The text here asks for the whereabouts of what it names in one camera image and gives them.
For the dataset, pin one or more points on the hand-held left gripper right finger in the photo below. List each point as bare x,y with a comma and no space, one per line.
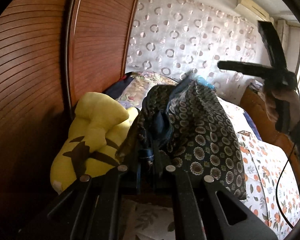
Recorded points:
165,180

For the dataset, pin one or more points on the person's right hand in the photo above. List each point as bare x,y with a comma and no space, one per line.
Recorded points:
271,105

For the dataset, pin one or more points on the wall air conditioner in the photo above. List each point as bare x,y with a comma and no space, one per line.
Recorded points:
250,5

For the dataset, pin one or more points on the grey leaf print cloth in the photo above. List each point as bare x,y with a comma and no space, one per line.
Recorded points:
147,217

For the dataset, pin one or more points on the orange fruit print bedsheet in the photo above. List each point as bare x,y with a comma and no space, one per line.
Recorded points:
265,175

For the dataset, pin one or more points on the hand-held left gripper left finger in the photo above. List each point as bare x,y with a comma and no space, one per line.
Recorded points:
130,180

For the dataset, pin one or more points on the dark circle-patterned shirt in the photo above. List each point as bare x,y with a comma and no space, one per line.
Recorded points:
202,130

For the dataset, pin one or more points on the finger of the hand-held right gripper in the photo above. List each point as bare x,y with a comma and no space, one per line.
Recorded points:
245,68
271,42

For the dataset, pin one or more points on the wooden slatted wardrobe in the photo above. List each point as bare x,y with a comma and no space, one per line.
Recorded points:
27,80

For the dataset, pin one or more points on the wooden sideboard cabinet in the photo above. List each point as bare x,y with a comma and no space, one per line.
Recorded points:
255,112

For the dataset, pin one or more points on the navy blue blanket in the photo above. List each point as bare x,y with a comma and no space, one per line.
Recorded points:
251,127

